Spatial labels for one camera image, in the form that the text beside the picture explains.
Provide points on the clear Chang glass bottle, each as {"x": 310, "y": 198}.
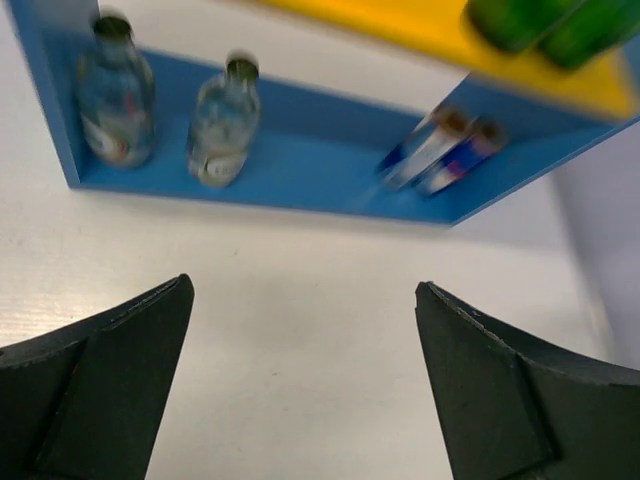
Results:
{"x": 224, "y": 122}
{"x": 115, "y": 94}

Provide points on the green glass bottle red label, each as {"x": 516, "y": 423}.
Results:
{"x": 513, "y": 26}

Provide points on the silver blue energy drink can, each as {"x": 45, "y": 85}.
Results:
{"x": 432, "y": 138}

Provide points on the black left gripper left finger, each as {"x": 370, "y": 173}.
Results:
{"x": 85, "y": 401}

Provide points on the blue and yellow shelf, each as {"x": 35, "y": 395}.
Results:
{"x": 315, "y": 150}

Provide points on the blue silver Red Bull can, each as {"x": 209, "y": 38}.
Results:
{"x": 486, "y": 139}

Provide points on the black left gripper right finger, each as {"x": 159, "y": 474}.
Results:
{"x": 514, "y": 406}

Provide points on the green Perrier glass bottle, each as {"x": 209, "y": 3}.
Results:
{"x": 594, "y": 28}

